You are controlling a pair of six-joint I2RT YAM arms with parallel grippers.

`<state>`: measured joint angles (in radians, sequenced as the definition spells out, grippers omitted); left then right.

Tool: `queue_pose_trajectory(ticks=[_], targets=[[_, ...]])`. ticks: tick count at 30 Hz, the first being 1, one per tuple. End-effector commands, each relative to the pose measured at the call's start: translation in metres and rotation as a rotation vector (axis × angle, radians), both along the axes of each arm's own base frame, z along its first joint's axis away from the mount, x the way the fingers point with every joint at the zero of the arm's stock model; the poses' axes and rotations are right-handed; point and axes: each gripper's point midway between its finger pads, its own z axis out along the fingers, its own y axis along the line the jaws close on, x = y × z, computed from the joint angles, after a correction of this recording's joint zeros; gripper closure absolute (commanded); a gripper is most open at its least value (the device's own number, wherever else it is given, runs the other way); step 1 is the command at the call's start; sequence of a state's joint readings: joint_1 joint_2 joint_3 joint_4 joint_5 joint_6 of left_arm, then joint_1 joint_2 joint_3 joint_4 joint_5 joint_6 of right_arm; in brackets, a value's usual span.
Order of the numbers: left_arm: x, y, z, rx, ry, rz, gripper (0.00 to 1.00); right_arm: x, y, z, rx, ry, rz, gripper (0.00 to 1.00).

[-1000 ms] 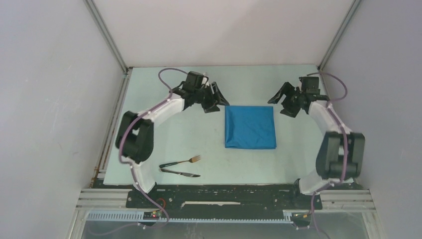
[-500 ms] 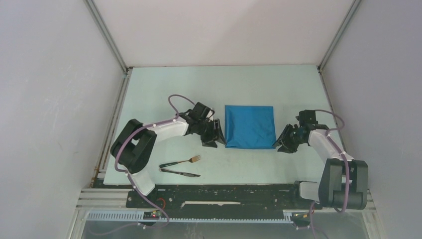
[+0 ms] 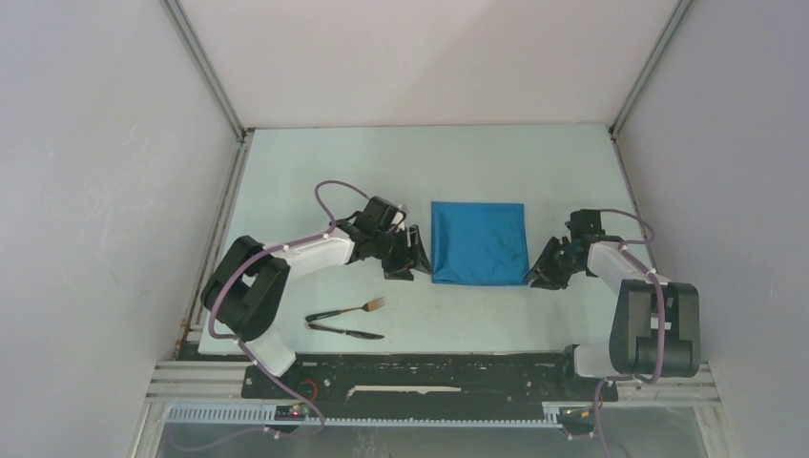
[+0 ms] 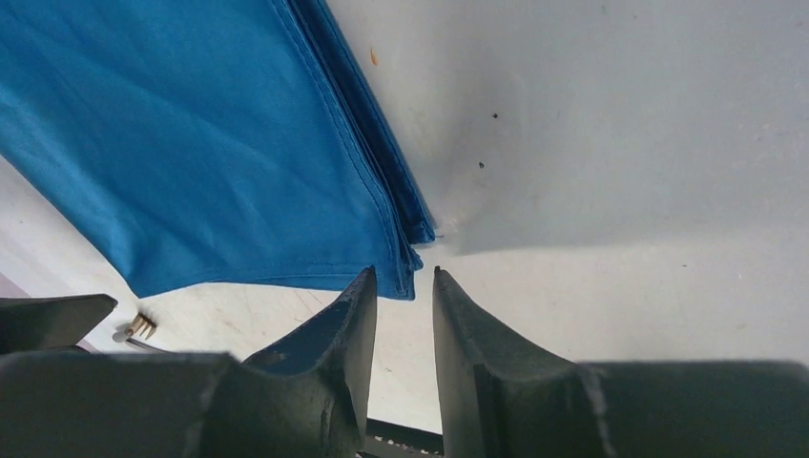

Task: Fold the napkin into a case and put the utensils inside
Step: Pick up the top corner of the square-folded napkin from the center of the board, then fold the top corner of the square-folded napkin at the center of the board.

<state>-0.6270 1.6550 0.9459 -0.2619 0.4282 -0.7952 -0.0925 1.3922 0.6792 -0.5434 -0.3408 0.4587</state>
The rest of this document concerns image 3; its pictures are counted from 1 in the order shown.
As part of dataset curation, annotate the blue cloth napkin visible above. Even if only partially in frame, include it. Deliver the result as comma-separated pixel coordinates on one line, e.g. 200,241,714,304
430,201,529,286

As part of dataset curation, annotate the knife with black handle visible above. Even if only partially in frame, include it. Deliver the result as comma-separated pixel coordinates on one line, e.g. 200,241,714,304
305,323,384,341

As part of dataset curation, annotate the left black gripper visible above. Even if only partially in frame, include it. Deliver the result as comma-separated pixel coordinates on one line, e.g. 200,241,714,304
370,224,433,282

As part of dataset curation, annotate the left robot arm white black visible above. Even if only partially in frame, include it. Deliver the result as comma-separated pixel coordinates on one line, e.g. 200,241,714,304
199,197,433,398

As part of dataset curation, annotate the aluminium frame rail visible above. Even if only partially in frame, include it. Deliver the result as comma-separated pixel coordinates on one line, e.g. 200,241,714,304
146,360,722,431

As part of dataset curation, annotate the small circuit board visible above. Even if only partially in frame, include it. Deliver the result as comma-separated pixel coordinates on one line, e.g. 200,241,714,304
273,404,310,422

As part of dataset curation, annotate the fork with black handle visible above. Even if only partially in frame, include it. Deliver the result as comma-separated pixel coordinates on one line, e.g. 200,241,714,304
304,297,385,323

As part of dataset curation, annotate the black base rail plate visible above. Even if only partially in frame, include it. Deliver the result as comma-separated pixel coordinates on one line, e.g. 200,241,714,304
280,352,597,413

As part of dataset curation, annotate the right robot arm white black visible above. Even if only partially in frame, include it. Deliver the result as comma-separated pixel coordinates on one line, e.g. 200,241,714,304
524,209,702,399

